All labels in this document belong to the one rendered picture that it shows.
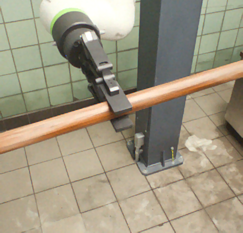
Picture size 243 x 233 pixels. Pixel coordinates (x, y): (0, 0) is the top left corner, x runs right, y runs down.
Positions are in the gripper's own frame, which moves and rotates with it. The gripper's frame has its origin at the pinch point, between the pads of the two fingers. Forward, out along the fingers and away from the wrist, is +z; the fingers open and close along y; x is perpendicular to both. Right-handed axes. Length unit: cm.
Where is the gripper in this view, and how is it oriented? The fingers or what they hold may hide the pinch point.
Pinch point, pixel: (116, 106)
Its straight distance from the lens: 52.3
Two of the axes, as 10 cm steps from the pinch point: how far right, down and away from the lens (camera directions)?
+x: -9.3, 2.9, -2.4
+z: 3.7, 6.4, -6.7
